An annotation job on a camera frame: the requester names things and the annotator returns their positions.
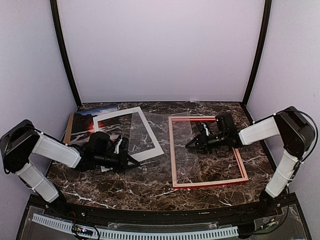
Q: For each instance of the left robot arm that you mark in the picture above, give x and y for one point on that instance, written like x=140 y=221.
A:
x=24 y=140

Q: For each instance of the right black corner post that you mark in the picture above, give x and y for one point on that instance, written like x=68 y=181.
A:
x=258 y=52

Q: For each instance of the white slotted cable duct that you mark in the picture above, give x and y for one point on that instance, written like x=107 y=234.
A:
x=97 y=233

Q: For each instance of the white photo mat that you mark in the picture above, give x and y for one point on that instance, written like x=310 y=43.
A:
x=155 y=145

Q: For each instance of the brown cardboard backing board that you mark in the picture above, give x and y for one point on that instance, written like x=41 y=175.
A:
x=68 y=131

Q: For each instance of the left black corner post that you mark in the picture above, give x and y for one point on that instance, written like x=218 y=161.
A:
x=63 y=52

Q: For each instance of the clear acrylic sheet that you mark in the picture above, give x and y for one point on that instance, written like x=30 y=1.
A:
x=158 y=169

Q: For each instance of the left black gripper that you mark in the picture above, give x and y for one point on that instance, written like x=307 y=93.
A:
x=121 y=163

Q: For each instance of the black corner post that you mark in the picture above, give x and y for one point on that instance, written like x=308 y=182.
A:
x=258 y=52
x=63 y=52

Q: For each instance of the red wooden picture frame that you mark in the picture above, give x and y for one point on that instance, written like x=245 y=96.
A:
x=174 y=172

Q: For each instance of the landscape photo print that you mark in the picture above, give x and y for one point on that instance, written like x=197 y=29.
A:
x=83 y=124

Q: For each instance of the black front rail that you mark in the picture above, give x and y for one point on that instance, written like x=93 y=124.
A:
x=240 y=214

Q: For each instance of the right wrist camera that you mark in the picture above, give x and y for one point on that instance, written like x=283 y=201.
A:
x=225 y=122

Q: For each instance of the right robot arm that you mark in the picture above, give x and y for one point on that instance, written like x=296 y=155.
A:
x=296 y=130

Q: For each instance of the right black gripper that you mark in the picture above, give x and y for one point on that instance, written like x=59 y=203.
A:
x=202 y=141

